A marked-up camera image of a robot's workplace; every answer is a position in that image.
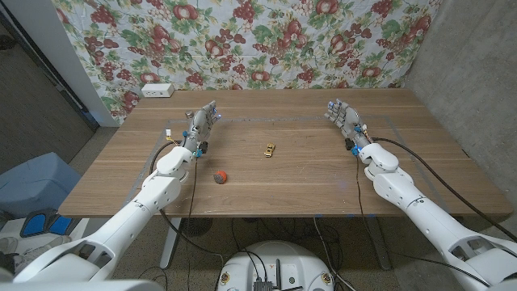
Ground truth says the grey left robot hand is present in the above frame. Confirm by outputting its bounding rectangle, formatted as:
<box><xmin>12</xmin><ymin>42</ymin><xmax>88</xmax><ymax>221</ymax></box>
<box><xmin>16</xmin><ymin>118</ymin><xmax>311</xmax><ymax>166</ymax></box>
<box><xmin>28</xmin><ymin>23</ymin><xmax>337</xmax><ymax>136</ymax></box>
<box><xmin>182</xmin><ymin>100</ymin><xmax>222</xmax><ymax>157</ymax></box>

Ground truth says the blue grey storage bin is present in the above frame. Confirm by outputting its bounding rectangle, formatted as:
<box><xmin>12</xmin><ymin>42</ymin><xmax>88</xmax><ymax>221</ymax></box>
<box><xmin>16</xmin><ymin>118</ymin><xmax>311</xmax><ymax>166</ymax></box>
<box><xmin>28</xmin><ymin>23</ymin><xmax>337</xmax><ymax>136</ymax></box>
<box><xmin>0</xmin><ymin>152</ymin><xmax>82</xmax><ymax>219</ymax></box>

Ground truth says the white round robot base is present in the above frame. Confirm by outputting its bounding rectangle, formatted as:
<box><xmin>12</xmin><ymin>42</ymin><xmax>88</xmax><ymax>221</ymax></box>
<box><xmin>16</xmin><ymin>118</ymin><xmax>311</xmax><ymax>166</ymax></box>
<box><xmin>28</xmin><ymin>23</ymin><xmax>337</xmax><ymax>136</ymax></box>
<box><xmin>216</xmin><ymin>240</ymin><xmax>335</xmax><ymax>291</ymax></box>

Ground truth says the fruit print backdrop cloth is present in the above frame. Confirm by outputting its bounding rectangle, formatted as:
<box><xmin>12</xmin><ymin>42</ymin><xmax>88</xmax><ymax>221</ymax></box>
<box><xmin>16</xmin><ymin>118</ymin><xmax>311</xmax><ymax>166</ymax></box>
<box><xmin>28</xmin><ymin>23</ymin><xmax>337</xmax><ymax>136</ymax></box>
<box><xmin>51</xmin><ymin>0</ymin><xmax>443</xmax><ymax>124</ymax></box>

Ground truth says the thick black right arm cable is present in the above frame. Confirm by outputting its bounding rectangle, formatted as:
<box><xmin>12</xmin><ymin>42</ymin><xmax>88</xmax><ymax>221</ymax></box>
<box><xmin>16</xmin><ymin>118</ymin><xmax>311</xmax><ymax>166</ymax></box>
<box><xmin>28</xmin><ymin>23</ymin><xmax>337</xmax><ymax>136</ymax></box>
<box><xmin>370</xmin><ymin>137</ymin><xmax>517</xmax><ymax>243</ymax></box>

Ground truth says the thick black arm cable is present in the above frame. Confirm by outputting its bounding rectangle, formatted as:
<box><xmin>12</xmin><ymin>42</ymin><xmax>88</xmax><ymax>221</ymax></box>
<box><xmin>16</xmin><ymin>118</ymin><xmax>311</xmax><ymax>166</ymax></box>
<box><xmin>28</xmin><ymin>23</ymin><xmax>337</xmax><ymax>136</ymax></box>
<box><xmin>149</xmin><ymin>139</ymin><xmax>224</xmax><ymax>259</ymax></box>
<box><xmin>370</xmin><ymin>137</ymin><xmax>517</xmax><ymax>243</ymax></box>

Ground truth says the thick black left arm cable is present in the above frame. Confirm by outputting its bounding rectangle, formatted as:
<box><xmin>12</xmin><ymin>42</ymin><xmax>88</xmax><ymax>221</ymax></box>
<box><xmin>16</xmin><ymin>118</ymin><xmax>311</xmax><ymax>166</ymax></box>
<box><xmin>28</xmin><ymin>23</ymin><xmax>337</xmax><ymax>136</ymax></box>
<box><xmin>149</xmin><ymin>139</ymin><xmax>224</xmax><ymax>259</ymax></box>

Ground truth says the white sneaker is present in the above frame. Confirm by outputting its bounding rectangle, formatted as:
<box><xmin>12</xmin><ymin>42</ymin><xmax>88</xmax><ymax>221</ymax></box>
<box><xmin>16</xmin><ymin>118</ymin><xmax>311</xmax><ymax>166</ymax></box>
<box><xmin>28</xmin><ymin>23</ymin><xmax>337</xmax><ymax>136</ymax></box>
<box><xmin>0</xmin><ymin>236</ymin><xmax>19</xmax><ymax>255</ymax></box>
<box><xmin>11</xmin><ymin>235</ymin><xmax>72</xmax><ymax>280</ymax></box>

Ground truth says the round black floor fan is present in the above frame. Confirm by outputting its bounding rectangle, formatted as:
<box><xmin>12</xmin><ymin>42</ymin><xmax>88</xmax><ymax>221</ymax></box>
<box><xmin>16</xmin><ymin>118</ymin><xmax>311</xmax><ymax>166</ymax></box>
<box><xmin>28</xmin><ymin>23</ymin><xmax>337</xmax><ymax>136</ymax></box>
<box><xmin>180</xmin><ymin>217</ymin><xmax>214</xmax><ymax>238</ymax></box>

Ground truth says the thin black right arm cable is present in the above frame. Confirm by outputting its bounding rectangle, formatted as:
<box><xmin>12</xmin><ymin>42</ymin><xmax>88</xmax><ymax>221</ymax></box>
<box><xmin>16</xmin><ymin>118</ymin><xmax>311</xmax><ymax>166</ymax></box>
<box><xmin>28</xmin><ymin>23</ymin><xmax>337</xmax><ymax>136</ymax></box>
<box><xmin>355</xmin><ymin>155</ymin><xmax>492</xmax><ymax>288</ymax></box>

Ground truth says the grey table leg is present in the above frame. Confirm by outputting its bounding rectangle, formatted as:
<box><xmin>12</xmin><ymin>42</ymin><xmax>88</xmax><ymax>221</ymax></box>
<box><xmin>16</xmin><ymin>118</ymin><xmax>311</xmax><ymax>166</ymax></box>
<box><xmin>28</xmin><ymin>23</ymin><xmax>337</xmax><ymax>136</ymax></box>
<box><xmin>365</xmin><ymin>216</ymin><xmax>393</xmax><ymax>271</ymax></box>

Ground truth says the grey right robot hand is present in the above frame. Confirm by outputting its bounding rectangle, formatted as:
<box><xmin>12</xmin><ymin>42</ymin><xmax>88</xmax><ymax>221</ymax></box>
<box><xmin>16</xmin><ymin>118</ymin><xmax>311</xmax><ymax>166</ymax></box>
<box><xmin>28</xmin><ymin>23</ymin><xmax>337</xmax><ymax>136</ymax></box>
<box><xmin>324</xmin><ymin>99</ymin><xmax>371</xmax><ymax>150</ymax></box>

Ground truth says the white table leg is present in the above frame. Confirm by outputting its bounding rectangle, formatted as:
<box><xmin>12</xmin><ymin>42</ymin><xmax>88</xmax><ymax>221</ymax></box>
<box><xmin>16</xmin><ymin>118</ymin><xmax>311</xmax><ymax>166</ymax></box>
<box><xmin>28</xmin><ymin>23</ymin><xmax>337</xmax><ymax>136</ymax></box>
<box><xmin>159</xmin><ymin>217</ymin><xmax>183</xmax><ymax>270</ymax></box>

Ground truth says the black and blue foot pedal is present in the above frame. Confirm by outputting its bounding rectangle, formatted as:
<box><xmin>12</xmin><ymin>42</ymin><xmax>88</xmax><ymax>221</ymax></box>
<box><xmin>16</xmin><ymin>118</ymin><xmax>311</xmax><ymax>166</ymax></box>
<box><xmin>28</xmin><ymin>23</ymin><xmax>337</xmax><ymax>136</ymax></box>
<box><xmin>19</xmin><ymin>208</ymin><xmax>76</xmax><ymax>238</ymax></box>

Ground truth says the white power strip box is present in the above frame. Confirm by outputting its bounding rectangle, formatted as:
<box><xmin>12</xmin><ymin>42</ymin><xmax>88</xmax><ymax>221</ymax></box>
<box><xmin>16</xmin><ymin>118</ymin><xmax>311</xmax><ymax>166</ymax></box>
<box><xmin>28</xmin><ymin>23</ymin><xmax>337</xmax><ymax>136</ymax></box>
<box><xmin>141</xmin><ymin>82</ymin><xmax>175</xmax><ymax>99</ymax></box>

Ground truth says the grey floor cable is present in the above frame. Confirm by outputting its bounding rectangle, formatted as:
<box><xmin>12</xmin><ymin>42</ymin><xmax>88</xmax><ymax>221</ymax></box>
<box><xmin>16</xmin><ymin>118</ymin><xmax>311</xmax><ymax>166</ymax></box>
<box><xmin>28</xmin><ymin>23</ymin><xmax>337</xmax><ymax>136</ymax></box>
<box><xmin>313</xmin><ymin>216</ymin><xmax>356</xmax><ymax>291</ymax></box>

